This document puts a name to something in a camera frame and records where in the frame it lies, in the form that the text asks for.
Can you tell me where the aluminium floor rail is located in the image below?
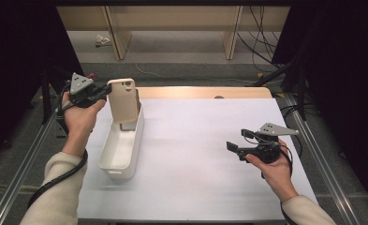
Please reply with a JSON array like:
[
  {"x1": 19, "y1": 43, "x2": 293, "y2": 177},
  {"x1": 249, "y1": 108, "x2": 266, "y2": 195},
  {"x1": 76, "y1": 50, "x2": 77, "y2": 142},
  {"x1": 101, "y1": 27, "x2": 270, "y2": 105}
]
[
  {"x1": 283, "y1": 92, "x2": 363, "y2": 225},
  {"x1": 0, "y1": 112, "x2": 58, "y2": 225}
]

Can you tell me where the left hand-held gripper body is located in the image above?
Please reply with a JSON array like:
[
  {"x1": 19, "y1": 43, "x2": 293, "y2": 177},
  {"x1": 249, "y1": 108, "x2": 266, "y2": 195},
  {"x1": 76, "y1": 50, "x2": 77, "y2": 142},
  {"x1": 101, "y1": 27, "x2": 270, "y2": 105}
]
[{"x1": 67, "y1": 72, "x2": 107, "y2": 109}]

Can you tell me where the black metal stand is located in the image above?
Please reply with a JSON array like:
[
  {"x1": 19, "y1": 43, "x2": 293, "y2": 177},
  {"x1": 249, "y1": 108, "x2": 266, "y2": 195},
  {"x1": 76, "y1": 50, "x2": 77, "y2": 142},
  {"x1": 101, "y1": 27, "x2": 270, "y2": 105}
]
[{"x1": 253, "y1": 62, "x2": 307, "y2": 121}]

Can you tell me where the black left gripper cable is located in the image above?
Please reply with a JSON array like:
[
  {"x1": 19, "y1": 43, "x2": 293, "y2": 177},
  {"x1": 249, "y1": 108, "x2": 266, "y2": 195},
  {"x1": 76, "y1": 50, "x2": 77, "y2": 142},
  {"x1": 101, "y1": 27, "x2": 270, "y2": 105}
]
[{"x1": 26, "y1": 81, "x2": 89, "y2": 210}]

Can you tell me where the white plastic bin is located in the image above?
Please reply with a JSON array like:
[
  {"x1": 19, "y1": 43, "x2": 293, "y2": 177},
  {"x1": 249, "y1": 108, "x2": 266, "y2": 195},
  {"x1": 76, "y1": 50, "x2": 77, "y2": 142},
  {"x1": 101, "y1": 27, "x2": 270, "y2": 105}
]
[{"x1": 97, "y1": 104, "x2": 145, "y2": 181}]

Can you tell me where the black curtain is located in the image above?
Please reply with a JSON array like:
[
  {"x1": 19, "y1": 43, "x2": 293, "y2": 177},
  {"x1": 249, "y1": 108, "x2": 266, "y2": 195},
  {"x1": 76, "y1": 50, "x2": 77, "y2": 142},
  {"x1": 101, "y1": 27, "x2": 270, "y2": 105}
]
[
  {"x1": 0, "y1": 0, "x2": 84, "y2": 163},
  {"x1": 272, "y1": 0, "x2": 368, "y2": 204}
]

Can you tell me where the person's left hand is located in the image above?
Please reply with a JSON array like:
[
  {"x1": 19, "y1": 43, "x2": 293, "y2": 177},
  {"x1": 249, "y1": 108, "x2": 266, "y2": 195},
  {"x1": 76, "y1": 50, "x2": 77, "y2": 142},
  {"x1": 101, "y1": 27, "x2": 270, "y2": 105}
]
[{"x1": 62, "y1": 92, "x2": 107, "y2": 140}]

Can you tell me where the person's right hand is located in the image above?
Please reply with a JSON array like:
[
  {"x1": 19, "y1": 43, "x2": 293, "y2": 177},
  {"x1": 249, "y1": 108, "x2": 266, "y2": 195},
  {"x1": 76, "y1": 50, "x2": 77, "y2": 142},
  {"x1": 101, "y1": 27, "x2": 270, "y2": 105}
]
[{"x1": 245, "y1": 140, "x2": 298, "y2": 203}]

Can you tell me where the beige phone case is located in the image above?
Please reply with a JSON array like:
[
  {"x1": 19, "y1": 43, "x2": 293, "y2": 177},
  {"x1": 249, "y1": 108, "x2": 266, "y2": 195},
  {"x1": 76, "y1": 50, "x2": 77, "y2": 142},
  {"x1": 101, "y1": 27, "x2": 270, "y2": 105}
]
[{"x1": 106, "y1": 78, "x2": 141, "y2": 125}]

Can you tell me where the beige wooden desk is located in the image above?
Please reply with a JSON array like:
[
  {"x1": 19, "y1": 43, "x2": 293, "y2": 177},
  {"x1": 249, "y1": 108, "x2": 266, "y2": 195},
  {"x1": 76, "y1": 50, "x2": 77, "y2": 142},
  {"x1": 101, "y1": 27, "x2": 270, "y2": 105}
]
[{"x1": 56, "y1": 5, "x2": 290, "y2": 61}]

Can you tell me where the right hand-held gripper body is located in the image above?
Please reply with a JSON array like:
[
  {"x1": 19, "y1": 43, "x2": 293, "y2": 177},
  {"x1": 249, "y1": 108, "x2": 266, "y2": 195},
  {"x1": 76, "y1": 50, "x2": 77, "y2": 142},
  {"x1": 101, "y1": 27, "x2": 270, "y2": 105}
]
[{"x1": 238, "y1": 122, "x2": 300, "y2": 164}]

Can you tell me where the light wooden table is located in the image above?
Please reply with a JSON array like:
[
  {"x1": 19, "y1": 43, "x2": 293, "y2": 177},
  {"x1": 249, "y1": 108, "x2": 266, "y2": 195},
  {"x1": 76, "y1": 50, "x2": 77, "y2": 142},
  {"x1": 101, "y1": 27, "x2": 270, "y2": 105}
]
[{"x1": 136, "y1": 86, "x2": 273, "y2": 99}]

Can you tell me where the bundle of black floor cables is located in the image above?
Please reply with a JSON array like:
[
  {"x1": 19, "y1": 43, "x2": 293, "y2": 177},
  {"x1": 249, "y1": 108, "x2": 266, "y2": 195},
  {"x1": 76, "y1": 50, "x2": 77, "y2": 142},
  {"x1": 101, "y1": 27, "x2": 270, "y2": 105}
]
[{"x1": 237, "y1": 6, "x2": 286, "y2": 73}]

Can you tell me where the crumpled white paper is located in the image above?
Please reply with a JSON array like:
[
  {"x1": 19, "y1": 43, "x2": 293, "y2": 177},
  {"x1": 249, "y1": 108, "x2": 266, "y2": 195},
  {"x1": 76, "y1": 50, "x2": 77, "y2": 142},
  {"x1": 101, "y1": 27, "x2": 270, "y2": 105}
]
[{"x1": 95, "y1": 34, "x2": 111, "y2": 48}]

